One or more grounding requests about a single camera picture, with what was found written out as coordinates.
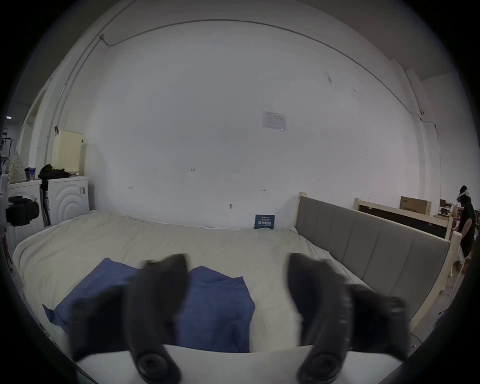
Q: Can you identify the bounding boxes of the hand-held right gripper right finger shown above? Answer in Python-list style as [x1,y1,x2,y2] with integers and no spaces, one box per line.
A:
[287,253,411,383]

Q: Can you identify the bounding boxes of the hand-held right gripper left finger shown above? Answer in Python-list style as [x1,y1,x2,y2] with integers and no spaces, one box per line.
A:
[69,254,189,383]

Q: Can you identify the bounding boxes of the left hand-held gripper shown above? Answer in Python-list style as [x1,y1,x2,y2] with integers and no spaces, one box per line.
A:
[0,176,40,227]

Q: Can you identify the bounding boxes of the white washing machine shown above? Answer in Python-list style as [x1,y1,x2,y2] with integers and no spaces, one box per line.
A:
[7,154,91,248]

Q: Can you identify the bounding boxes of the bed with beige sheet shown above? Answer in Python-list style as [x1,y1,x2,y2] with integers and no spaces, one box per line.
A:
[13,209,377,355]

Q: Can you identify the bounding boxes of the dark blue shirt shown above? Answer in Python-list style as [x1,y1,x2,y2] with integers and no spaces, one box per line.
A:
[42,257,256,353]

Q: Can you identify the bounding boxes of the grey padded headboard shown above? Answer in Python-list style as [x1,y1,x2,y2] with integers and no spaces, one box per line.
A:
[295,192,463,332]

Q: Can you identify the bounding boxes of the cream roller blind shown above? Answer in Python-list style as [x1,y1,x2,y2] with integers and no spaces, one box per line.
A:
[51,129,83,176]

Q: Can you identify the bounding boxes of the brown carton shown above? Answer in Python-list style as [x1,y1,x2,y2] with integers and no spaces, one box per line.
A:
[399,196,432,215]

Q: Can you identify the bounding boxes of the white paper sheet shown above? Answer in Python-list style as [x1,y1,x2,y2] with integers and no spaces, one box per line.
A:
[261,110,287,131]

